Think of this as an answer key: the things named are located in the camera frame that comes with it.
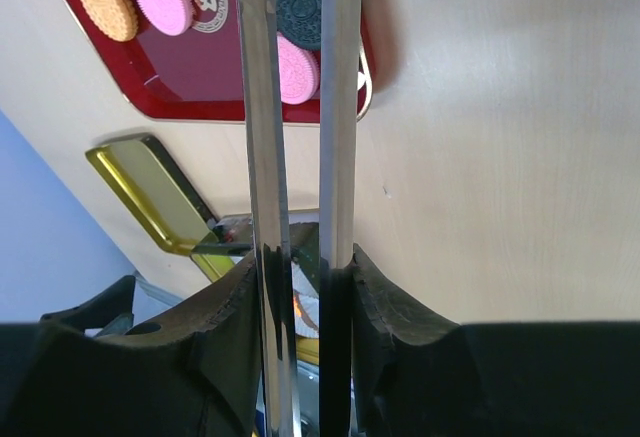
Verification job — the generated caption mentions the metal tongs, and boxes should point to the metal tongs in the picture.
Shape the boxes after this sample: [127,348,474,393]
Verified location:
[237,0,362,436]

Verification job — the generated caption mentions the gold square cookie tin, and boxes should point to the gold square cookie tin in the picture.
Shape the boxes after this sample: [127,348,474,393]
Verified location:
[190,210,320,297]

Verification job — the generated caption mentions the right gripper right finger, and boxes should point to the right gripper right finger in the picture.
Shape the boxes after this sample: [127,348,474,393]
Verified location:
[319,248,639,436]

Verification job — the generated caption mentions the pink round cookie lower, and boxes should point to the pink round cookie lower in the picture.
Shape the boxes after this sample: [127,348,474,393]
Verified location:
[277,34,320,105]

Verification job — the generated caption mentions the white paper cup back right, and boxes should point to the white paper cup back right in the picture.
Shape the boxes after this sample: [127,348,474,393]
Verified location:
[292,263,320,339]

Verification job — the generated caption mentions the black round cookie lower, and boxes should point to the black round cookie lower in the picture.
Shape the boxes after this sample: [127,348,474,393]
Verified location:
[276,0,322,51]

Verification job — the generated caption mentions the gold tin lid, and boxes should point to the gold tin lid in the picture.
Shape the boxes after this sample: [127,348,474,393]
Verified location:
[85,133,217,256]

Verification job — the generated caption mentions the orange round cookie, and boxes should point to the orange round cookie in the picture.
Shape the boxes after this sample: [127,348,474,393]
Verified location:
[80,0,138,42]

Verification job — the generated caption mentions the red rectangular tray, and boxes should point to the red rectangular tray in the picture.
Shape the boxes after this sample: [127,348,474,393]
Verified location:
[37,0,376,126]

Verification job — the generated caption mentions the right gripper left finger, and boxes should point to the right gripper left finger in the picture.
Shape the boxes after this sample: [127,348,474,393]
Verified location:
[1,257,261,436]

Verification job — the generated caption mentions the brown round cookie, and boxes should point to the brown round cookie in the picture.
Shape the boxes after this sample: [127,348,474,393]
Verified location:
[293,292,306,319]

